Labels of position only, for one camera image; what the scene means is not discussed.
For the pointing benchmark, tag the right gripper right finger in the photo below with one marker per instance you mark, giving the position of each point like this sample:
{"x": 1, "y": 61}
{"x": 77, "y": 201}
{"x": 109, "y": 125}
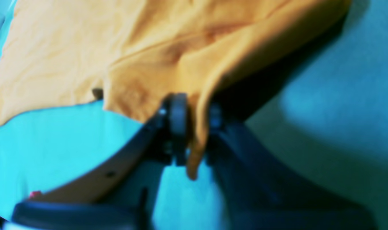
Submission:
{"x": 264, "y": 194}

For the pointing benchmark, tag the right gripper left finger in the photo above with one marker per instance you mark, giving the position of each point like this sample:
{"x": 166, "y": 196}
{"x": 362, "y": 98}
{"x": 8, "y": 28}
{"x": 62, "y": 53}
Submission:
{"x": 78, "y": 205}

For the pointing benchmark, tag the orange T-shirt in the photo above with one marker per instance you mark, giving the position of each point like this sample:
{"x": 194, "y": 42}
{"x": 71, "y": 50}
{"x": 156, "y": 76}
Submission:
{"x": 138, "y": 51}

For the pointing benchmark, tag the green table cloth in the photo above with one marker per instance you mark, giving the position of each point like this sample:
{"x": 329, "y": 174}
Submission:
{"x": 327, "y": 118}

